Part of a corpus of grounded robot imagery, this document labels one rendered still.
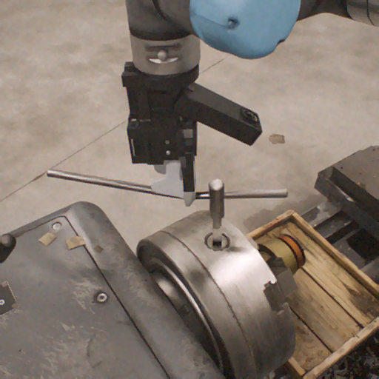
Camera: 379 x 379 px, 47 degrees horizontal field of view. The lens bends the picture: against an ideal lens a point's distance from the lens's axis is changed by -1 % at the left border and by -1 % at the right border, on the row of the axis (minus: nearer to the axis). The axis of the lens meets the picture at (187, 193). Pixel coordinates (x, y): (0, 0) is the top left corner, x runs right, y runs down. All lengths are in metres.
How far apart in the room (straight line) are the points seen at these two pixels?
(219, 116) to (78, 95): 2.84
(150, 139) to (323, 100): 2.85
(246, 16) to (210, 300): 0.43
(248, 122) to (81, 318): 0.34
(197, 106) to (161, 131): 0.05
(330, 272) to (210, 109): 0.71
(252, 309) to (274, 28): 0.43
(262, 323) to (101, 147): 2.25
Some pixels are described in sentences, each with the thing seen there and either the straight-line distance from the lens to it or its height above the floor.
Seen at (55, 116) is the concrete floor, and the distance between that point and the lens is 3.15.
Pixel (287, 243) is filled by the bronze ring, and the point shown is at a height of 1.12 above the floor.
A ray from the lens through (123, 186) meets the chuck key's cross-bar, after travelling 0.61.
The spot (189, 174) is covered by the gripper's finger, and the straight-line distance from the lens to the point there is 0.54.
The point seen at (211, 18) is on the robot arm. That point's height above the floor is 1.64.
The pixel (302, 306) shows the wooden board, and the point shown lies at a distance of 1.07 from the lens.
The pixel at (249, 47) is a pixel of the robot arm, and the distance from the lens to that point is 0.35.
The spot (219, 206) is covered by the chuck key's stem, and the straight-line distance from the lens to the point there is 0.62.
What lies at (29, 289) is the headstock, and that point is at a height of 1.26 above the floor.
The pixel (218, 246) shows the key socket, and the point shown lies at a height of 1.24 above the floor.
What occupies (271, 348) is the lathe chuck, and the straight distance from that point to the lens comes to 0.72.
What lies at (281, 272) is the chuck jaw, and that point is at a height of 1.19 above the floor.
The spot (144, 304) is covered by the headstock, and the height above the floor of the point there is 1.25.
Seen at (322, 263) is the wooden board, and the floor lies 0.89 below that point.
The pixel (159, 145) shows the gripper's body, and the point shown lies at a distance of 0.53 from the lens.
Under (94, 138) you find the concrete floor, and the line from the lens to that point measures 2.90.
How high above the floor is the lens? 1.79
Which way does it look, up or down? 46 degrees down
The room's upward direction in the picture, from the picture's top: straight up
